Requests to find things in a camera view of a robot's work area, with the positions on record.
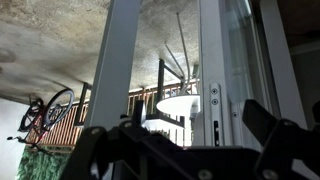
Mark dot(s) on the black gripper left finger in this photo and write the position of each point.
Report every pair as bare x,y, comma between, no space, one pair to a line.
138,111

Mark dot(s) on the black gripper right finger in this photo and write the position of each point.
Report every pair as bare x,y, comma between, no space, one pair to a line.
258,119

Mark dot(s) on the wooden balcony railing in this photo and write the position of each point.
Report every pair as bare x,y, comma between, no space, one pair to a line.
63,133

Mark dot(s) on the green hedge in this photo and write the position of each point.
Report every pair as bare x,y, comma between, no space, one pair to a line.
40,166

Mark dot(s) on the red frame bicycle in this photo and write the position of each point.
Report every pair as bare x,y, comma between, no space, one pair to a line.
31,113

